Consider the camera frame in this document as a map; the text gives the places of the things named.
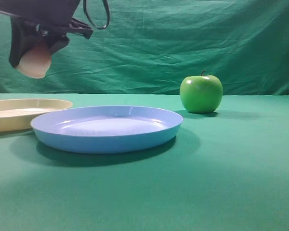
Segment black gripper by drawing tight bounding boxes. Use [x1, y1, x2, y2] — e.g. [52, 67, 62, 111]
[0, 0, 93, 68]

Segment yellow orange bread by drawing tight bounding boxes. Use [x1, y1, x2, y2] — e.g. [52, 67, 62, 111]
[16, 43, 52, 79]

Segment yellow plastic plate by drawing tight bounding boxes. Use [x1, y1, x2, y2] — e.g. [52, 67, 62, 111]
[0, 98, 73, 132]

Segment blue plastic plate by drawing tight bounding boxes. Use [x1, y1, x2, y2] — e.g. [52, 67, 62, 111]
[31, 105, 184, 154]

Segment green apple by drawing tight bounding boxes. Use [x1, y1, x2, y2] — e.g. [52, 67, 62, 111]
[179, 73, 223, 114]

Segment green backdrop cloth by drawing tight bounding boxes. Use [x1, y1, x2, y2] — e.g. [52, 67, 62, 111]
[0, 0, 289, 95]

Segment green table cloth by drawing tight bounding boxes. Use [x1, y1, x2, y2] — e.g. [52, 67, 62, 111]
[0, 94, 289, 231]

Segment black cable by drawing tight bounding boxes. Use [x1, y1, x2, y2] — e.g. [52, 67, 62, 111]
[83, 0, 111, 30]

